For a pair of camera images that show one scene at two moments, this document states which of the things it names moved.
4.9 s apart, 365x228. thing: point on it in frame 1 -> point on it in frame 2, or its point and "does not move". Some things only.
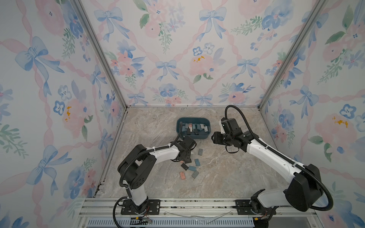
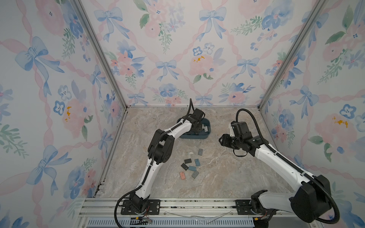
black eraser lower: x=184 y=166 does not move
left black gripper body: x=187 y=157 -> x=199 y=129
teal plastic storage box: x=198 y=128 does not move
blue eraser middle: x=197 y=162 does not move
